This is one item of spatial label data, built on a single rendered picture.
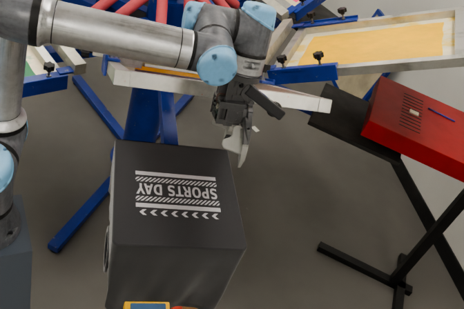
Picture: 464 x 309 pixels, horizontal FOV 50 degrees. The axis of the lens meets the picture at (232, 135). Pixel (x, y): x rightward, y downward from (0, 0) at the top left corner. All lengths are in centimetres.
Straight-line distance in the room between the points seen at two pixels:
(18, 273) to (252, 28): 81
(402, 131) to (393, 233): 135
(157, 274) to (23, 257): 60
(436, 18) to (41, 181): 226
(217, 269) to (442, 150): 114
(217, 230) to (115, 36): 99
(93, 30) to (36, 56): 142
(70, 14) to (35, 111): 262
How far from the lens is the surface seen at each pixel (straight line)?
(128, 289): 187
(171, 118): 214
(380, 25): 261
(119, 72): 124
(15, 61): 112
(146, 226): 168
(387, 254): 341
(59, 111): 352
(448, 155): 236
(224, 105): 110
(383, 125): 231
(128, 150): 191
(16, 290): 143
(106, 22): 91
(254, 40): 106
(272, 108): 115
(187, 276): 181
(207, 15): 102
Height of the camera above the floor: 226
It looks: 38 degrees down
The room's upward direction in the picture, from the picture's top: 20 degrees clockwise
